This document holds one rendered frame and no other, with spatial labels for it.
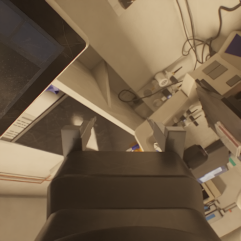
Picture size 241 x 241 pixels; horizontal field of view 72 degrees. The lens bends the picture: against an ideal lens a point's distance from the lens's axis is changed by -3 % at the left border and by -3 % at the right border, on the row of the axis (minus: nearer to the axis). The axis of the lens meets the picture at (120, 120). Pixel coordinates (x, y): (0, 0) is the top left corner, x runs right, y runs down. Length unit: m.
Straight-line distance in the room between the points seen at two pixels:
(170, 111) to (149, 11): 0.43
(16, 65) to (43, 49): 0.03
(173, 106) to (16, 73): 0.53
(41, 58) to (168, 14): 0.75
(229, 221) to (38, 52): 3.16
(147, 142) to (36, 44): 0.51
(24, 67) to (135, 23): 0.67
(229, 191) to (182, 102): 2.65
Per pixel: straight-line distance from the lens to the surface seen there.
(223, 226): 3.22
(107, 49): 0.81
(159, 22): 0.88
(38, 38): 0.18
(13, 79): 0.20
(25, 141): 0.94
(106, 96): 0.81
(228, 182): 3.19
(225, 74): 0.58
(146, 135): 0.63
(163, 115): 0.63
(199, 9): 0.74
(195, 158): 0.57
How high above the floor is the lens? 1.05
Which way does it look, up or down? 14 degrees up
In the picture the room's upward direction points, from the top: 128 degrees counter-clockwise
